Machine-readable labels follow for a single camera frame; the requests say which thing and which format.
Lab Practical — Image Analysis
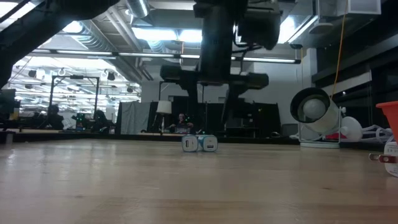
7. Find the black background robot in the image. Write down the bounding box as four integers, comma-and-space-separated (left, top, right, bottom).
72, 109, 116, 133

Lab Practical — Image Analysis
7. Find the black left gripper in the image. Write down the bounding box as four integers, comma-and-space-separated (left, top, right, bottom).
160, 2, 270, 137

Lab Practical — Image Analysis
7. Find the silver ventilation duct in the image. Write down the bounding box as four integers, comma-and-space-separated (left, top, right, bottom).
126, 0, 150, 19

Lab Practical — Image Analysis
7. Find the long ceiling light bar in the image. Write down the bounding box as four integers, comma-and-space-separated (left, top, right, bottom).
30, 49, 302, 65

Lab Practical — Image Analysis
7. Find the white purple charger cube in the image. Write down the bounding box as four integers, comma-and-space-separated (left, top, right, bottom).
368, 141, 398, 178

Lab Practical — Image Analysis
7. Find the black camera rig frame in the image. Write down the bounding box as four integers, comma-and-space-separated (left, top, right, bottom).
49, 74, 100, 124

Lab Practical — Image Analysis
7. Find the floor lamp white shade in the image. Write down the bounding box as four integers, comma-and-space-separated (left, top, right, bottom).
155, 100, 172, 133

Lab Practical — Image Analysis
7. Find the grey chair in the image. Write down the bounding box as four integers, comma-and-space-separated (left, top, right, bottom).
281, 123, 299, 137

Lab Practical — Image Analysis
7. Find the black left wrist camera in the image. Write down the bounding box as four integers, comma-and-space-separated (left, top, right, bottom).
236, 0, 282, 51

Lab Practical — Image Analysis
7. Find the white coiled lamp cable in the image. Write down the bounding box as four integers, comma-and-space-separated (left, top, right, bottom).
357, 124, 394, 144

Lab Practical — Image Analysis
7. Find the person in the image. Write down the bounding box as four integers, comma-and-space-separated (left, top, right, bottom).
45, 104, 65, 130
167, 113, 194, 134

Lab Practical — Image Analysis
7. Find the grey curtain panel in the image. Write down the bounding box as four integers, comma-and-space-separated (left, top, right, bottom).
115, 101, 152, 135

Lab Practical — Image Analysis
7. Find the white spot lamp on stand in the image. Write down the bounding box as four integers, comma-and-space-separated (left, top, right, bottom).
289, 87, 363, 149

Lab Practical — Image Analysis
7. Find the yellow cable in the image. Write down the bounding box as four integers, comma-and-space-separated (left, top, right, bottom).
331, 0, 349, 97

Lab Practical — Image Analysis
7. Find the black partition wall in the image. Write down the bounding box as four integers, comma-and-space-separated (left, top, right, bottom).
147, 95, 282, 138

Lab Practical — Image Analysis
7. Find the teal white charger cube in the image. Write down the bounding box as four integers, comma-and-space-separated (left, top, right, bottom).
198, 134, 219, 152
181, 134, 199, 153

